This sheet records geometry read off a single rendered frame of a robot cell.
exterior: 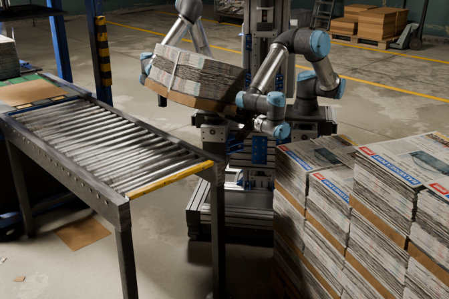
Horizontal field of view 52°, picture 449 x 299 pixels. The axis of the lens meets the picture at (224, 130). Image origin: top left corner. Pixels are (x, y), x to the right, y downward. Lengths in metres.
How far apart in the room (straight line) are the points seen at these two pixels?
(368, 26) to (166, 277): 6.32
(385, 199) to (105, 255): 1.81
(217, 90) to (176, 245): 1.17
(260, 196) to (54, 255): 1.29
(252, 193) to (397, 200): 1.58
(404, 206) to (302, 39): 0.95
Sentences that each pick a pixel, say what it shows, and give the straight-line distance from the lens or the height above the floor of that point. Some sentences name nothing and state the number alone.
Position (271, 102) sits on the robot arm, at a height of 1.10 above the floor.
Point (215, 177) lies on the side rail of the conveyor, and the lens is 2.08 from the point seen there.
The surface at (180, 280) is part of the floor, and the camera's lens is 2.64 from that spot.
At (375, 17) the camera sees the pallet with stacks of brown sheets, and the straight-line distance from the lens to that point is 8.09.
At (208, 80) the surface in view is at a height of 1.15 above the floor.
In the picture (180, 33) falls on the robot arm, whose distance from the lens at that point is 2.45.
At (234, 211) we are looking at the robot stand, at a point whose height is 0.22.
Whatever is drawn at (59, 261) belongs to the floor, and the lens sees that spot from 2.92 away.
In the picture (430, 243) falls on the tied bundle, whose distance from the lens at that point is 1.44.
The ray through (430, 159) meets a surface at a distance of 1.60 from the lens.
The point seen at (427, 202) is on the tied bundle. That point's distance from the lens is 1.41.
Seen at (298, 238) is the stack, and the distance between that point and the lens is 2.14.
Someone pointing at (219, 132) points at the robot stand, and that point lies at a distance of 2.50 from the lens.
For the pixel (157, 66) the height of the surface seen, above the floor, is 1.16.
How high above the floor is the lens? 1.72
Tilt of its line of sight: 23 degrees down
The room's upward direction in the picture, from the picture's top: 1 degrees counter-clockwise
